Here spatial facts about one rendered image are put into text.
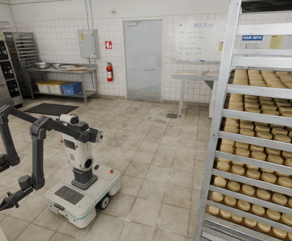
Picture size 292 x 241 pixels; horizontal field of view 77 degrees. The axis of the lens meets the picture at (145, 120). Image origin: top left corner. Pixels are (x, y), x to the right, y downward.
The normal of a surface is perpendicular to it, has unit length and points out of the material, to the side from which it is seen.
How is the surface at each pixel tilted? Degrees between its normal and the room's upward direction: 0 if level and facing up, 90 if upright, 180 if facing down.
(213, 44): 90
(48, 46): 90
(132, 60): 90
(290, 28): 90
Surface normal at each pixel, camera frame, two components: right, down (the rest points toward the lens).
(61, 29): -0.29, 0.40
